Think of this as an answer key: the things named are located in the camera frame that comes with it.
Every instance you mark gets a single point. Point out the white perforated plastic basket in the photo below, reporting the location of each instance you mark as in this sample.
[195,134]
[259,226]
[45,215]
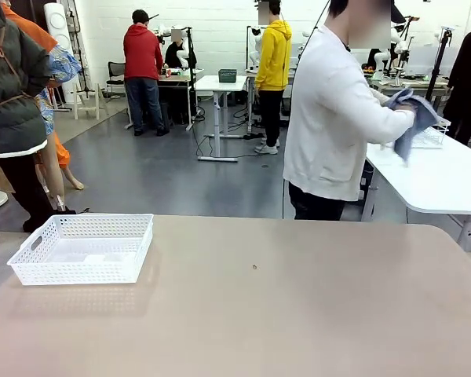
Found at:
[78,271]

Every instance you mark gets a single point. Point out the blue-grey cloth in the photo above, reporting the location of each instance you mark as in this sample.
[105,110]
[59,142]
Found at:
[420,118]

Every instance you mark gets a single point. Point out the person's right forearm white sleeve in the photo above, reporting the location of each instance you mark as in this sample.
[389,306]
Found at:
[388,127]

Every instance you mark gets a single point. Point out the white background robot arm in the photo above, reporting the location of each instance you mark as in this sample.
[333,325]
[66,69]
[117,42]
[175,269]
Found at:
[256,47]
[184,47]
[400,43]

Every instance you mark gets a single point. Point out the dark green basket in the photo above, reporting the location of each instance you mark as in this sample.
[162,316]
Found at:
[227,76]

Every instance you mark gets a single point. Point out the white standing desk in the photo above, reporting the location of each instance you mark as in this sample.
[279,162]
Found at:
[220,83]

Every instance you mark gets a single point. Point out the person in white sweater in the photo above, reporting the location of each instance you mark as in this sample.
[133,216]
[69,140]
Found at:
[329,118]

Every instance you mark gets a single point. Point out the brown top desk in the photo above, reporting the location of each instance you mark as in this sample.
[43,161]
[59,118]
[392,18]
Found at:
[176,78]

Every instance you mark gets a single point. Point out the person in yellow hoodie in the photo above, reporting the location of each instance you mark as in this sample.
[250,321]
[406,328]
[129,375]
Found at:
[274,51]

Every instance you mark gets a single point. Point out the seated person in black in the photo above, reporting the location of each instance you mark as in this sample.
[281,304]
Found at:
[176,53]

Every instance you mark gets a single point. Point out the person in red hoodie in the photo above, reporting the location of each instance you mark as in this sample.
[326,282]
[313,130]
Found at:
[141,51]

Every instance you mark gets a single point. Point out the black chair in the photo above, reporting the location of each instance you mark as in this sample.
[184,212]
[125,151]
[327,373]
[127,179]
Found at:
[115,70]

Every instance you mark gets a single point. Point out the white wooden step stool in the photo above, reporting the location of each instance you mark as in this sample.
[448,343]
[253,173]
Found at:
[87,96]

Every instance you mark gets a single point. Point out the large white table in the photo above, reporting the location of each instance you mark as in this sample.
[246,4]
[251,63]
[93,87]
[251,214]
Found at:
[435,180]

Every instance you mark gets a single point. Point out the person in dark green vest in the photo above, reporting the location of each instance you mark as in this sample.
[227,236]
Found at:
[15,98]

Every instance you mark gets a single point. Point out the white tower fan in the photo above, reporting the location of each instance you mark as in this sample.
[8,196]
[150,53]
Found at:
[60,23]

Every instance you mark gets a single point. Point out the black tripod stand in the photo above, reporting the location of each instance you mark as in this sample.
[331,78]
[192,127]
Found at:
[439,59]

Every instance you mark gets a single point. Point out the person in black sweater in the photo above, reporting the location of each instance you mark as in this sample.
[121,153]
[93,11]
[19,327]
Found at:
[469,66]

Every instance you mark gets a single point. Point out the mannequin with orange blue clothes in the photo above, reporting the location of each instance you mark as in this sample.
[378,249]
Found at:
[27,27]

